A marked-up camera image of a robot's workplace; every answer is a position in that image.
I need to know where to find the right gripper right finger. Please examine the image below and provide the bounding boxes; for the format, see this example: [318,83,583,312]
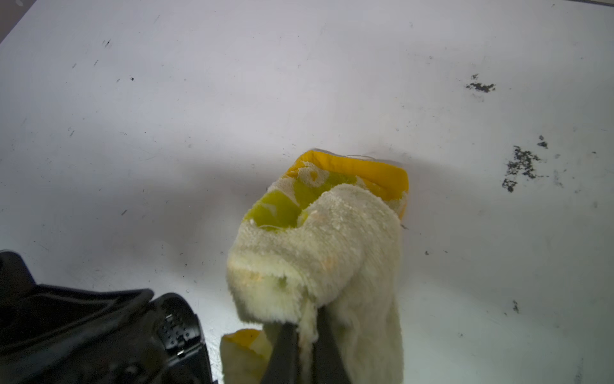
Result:
[312,307,351,384]

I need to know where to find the black digital watch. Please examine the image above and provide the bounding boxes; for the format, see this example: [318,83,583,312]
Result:
[150,294,217,383]

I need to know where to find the yellow green frog towel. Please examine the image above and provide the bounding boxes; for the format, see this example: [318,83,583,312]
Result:
[220,150,409,383]

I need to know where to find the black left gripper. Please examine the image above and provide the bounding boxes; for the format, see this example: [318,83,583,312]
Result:
[1,251,154,383]

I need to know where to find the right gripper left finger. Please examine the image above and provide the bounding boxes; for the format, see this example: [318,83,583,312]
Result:
[260,323,300,384]

